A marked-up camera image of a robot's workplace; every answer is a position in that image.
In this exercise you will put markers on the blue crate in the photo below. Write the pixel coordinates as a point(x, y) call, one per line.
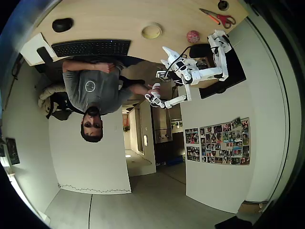
point(175, 160)

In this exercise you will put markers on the pink ball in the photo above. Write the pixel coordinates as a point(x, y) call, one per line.
point(193, 37)

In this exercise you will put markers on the black computer keyboard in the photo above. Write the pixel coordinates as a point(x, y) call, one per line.
point(91, 47)

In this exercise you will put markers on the person's right hand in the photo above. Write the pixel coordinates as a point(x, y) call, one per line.
point(150, 87)

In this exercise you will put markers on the man in grey shirt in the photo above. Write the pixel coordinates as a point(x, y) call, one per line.
point(93, 88)

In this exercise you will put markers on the beige padded jacket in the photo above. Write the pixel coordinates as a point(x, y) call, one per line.
point(48, 95)

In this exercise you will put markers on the small gripper camera board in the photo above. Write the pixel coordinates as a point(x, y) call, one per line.
point(164, 75)

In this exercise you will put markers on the large photo collage poster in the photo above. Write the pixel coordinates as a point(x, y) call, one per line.
point(225, 140)

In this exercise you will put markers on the white leader robot arm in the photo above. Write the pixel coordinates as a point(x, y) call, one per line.
point(176, 100)

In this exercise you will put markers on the black phone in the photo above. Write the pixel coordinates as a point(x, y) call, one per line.
point(44, 55)

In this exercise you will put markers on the white follower robot arm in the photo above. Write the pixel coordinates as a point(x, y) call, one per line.
point(220, 62)

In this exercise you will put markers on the dark framed wall picture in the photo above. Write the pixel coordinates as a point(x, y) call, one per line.
point(13, 150)

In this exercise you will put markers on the black office chair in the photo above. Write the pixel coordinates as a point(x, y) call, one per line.
point(62, 105)

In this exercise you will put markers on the black computer mouse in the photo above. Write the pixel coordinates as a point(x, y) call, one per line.
point(62, 24)

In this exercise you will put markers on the person's right forearm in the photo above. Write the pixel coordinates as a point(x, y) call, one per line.
point(138, 90)

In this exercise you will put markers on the beige roll of tape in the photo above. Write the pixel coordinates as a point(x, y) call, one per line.
point(152, 30)

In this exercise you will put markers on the black flat panel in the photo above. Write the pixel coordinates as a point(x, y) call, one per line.
point(236, 71)

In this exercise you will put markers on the person's left hand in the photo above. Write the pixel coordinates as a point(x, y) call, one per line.
point(109, 67)

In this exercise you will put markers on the black round desk grommet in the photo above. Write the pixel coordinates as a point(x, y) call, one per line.
point(223, 5)

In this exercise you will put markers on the small photo sheet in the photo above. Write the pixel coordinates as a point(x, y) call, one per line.
point(193, 153)
point(192, 136)

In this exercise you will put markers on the person's left forearm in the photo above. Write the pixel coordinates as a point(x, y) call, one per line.
point(83, 66)

